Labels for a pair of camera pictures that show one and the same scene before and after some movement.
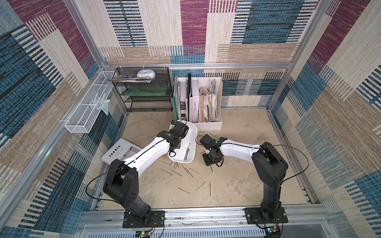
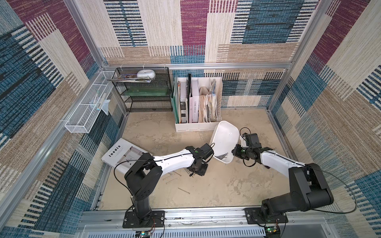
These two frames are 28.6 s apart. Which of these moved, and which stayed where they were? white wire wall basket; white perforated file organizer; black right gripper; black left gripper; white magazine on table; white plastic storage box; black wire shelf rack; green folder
Moved: black right gripper; black left gripper; white plastic storage box
Stayed: white wire wall basket; white magazine on table; green folder; black wire shelf rack; white perforated file organizer
